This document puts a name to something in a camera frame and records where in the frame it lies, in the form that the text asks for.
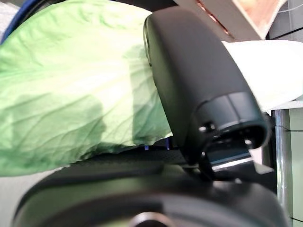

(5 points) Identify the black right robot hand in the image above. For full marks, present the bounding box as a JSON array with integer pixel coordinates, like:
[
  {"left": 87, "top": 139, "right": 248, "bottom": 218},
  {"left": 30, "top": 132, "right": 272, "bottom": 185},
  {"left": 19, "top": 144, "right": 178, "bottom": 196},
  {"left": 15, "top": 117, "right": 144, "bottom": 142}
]
[{"left": 11, "top": 6, "right": 292, "bottom": 227}]

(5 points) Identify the napa cabbage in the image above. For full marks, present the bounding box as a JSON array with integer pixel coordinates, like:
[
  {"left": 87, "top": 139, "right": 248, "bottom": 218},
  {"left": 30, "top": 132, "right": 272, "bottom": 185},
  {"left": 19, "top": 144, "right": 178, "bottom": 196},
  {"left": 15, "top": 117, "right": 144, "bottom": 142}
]
[{"left": 0, "top": 0, "right": 303, "bottom": 177}]

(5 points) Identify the blue plastic basket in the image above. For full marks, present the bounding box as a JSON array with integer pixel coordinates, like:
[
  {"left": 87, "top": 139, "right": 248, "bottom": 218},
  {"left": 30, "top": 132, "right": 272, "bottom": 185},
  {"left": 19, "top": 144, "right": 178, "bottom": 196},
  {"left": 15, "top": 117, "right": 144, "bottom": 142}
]
[{"left": 0, "top": 0, "right": 31, "bottom": 45}]

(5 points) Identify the wooden potato crate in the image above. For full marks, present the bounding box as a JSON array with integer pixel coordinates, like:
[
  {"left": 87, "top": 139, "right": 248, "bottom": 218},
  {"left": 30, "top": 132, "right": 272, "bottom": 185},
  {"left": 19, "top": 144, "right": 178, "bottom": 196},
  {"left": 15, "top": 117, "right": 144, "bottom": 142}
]
[{"left": 196, "top": 0, "right": 288, "bottom": 41}]

